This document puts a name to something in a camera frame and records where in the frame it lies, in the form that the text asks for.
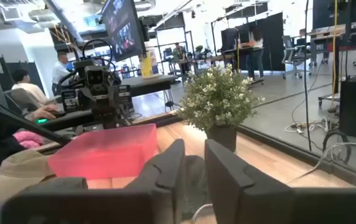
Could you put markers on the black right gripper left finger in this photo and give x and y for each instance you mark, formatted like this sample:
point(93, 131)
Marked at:
point(165, 174)

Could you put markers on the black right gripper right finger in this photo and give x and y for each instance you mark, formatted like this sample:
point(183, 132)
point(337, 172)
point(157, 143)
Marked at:
point(231, 189)

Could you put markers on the beige fabric hat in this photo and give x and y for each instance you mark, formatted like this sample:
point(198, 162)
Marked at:
point(16, 174)

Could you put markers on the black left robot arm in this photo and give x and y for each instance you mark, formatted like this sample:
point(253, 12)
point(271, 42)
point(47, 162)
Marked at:
point(72, 93)

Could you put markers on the black side table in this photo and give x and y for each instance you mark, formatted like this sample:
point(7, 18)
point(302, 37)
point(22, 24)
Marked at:
point(147, 84)

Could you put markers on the translucent plastic bin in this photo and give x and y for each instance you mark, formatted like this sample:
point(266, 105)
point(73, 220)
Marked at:
point(106, 152)

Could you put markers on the yellow sign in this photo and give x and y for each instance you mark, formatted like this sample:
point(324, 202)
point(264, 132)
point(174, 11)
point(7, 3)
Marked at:
point(146, 65)

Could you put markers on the standing person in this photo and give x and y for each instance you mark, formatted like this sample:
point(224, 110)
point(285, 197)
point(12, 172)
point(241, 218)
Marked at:
point(59, 71)
point(255, 53)

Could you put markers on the person's hand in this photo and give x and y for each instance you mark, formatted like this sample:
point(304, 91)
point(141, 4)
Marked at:
point(44, 112)

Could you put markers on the computer mouse with green light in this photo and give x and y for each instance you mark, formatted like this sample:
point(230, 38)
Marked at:
point(42, 120)

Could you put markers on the large black monitor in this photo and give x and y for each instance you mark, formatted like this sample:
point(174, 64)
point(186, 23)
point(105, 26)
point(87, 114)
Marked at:
point(123, 28)

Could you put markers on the seated person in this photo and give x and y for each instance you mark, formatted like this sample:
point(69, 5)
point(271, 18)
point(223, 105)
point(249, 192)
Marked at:
point(28, 87)
point(179, 52)

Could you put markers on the pink fluffy fabric item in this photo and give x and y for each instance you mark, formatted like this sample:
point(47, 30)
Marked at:
point(28, 139)

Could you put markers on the grey padded chair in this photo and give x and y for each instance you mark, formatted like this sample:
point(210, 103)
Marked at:
point(20, 99)

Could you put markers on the potted green plant black pot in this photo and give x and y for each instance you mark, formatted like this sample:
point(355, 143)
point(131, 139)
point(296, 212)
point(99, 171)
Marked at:
point(218, 99)

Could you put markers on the grey office chair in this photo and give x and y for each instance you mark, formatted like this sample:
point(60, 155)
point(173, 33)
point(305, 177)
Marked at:
point(294, 56)

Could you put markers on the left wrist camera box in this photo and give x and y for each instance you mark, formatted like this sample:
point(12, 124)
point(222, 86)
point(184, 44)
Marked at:
point(96, 76)

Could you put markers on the black slanted frame strut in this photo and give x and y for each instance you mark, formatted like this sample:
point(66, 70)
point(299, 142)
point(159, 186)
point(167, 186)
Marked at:
point(25, 126)

